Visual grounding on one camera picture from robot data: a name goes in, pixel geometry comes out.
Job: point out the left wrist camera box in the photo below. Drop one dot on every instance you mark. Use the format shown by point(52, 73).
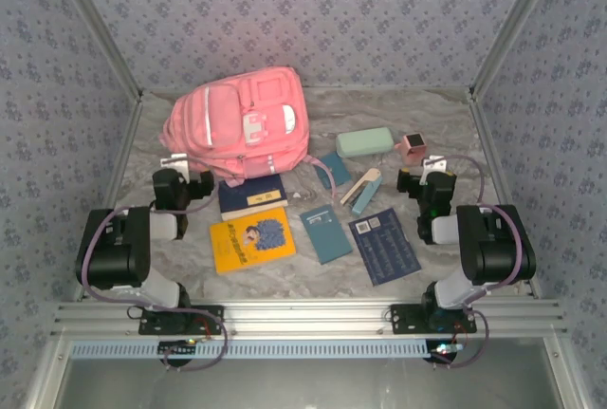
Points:
point(174, 162)

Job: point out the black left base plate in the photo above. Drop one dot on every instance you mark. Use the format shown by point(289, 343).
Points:
point(215, 311)

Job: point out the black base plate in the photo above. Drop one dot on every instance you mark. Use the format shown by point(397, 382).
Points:
point(215, 311)
point(403, 319)

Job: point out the aluminium rail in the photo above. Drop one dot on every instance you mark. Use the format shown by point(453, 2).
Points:
point(308, 316)
point(488, 143)
point(128, 134)

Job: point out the pink backpack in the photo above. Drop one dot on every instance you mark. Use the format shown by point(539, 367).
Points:
point(227, 119)

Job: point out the navy hardcover book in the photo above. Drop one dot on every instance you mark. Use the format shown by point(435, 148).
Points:
point(251, 193)

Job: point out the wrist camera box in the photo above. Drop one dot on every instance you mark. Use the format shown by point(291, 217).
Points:
point(174, 162)
point(436, 163)

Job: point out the grey metal panel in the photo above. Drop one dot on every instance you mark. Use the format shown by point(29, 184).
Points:
point(308, 385)

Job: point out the yellow cartoon cover book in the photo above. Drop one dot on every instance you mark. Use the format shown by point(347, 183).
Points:
point(227, 247)

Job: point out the blue and beige stapler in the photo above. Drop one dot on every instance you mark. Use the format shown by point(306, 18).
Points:
point(365, 195)

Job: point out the aluminium corner post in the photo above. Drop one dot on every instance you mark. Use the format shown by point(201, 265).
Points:
point(513, 24)
point(97, 24)

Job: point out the aluminium left side rail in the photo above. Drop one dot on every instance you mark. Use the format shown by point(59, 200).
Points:
point(128, 134)

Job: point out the mint green pencil case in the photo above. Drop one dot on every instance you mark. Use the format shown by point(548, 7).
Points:
point(365, 142)

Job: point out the aluminium right corner post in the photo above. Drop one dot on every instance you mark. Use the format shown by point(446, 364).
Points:
point(513, 24)

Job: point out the pink cube sharpener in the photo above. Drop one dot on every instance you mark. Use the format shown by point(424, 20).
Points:
point(410, 155)

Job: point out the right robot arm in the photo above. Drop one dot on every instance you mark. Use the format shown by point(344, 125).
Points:
point(498, 252)

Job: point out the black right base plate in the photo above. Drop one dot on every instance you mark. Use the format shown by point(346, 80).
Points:
point(403, 319)

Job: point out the left small circuit board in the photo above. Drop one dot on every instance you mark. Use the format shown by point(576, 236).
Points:
point(178, 348)

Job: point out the dark blue printed booklet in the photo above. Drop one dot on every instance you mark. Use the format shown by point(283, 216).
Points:
point(386, 252)

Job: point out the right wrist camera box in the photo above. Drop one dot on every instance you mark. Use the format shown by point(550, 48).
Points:
point(436, 163)

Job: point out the aluminium right side rail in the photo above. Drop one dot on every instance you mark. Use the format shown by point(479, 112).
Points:
point(488, 143)

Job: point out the aluminium left corner post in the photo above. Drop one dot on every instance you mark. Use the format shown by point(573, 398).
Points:
point(97, 24)

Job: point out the aluminium front rail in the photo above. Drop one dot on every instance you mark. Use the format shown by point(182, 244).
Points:
point(308, 316)

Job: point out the right small circuit board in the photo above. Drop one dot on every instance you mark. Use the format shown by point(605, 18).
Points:
point(443, 349)

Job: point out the small circuit board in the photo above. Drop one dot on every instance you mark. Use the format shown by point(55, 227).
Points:
point(443, 349)
point(178, 348)

